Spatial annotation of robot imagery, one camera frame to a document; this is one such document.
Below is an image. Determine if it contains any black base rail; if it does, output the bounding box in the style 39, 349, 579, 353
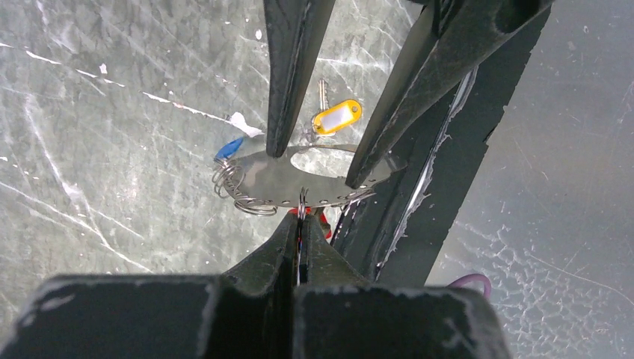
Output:
333, 12, 549, 287

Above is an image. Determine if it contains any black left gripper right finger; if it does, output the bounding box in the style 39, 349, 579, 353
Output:
296, 215, 511, 358

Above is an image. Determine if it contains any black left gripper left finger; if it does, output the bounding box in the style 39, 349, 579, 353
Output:
1, 214, 298, 358

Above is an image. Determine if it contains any blue key tag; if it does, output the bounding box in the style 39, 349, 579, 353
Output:
214, 137, 244, 160

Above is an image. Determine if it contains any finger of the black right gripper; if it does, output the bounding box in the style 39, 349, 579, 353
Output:
263, 0, 335, 158
345, 1, 552, 188

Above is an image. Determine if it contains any red key tag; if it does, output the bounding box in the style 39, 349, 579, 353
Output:
306, 207, 332, 241

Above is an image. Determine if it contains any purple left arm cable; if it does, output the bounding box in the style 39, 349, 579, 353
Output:
447, 273, 493, 300

